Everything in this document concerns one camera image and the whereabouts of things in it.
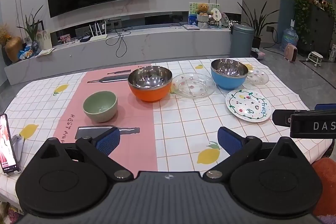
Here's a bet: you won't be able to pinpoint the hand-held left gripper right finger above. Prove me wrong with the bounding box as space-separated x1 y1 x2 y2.
203 127 298 179

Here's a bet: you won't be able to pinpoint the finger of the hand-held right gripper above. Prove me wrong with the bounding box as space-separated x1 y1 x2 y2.
272 109 315 127
314 104 336 112

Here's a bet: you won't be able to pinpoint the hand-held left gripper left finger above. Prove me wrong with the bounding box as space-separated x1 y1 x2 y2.
37 127 133 180

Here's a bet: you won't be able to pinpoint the green ceramic bowl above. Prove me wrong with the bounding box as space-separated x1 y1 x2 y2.
83 91 118 123

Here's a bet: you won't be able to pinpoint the white printed plate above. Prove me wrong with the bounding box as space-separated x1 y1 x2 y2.
225 89 272 123

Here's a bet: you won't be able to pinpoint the clear glass plate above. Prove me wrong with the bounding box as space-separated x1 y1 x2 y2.
172 72 217 98
244 68 269 85

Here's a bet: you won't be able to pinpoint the blue steel bowl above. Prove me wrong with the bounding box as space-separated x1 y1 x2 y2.
210 58 249 90

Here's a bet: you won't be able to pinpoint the orange steel bowl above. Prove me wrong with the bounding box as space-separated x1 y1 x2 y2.
128 66 173 102

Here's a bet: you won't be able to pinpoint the checked lemon tablecloth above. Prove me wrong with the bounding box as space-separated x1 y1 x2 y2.
0 57 332 203

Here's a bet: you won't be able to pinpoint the white small stool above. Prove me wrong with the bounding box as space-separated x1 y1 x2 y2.
306 51 325 67

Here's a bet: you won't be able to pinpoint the orange fuzzy stool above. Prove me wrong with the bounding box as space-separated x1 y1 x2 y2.
312 157 336 216

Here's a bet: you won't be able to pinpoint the pink heater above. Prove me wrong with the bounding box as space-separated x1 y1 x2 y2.
285 43 298 62

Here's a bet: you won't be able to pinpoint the dark cabinet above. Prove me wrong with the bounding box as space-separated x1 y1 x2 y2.
298 5 336 56

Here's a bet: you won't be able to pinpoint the tall potted plant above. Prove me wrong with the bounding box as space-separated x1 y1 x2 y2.
238 1 280 48

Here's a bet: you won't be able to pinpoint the blue water bottle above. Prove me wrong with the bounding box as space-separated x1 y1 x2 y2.
280 28 299 52

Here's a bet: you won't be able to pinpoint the grey trash bin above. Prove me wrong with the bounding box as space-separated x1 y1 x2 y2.
230 24 255 58

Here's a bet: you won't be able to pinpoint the grey phone stand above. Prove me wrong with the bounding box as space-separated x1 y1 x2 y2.
12 134 25 161

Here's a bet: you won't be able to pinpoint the smartphone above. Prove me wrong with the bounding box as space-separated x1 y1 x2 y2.
0 113 20 174

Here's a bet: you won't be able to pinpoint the white router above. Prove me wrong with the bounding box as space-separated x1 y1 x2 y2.
89 21 108 42

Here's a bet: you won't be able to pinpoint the grey marble tv console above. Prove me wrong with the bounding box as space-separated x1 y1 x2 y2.
4 13 243 85

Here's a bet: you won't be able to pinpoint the ivy plant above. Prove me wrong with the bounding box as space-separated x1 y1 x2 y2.
287 0 319 45

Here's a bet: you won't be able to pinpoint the paper booklet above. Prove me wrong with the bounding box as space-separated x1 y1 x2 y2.
35 48 55 56

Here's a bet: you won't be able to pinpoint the blue snack bags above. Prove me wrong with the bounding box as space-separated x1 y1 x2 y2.
18 46 34 59

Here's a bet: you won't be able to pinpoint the pink fluffy cushion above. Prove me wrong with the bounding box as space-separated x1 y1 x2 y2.
0 202 27 224

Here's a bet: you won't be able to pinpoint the white round fan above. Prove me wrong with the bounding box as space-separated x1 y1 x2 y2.
210 7 221 22

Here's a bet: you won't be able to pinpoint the gold vase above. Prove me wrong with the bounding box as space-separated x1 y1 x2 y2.
5 36 24 63

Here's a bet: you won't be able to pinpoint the green painting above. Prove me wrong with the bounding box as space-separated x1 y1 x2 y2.
189 2 219 26

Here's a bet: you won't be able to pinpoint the brown teddy bear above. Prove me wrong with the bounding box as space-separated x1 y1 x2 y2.
196 3 214 16

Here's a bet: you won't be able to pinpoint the green leafy plant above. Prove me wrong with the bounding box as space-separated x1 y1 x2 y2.
17 5 44 54

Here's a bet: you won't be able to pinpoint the dried flower bunch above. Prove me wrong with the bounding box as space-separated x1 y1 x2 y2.
0 24 12 45

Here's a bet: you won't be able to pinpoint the black cable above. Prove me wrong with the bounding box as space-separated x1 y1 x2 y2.
106 27 132 58

